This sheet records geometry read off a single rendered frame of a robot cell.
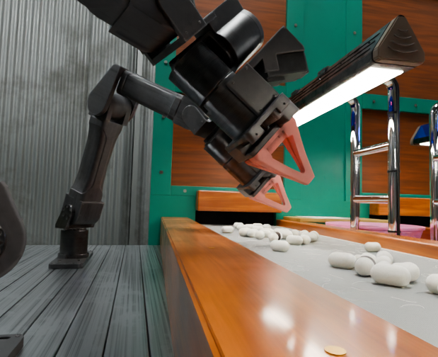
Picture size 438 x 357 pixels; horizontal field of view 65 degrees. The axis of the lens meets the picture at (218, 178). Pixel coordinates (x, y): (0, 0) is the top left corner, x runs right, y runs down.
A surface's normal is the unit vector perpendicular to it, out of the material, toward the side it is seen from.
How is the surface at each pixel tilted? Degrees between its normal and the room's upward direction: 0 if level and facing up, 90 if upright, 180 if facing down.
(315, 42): 90
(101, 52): 90
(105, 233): 90
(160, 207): 90
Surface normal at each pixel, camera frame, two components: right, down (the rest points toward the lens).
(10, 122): 0.23, -0.06
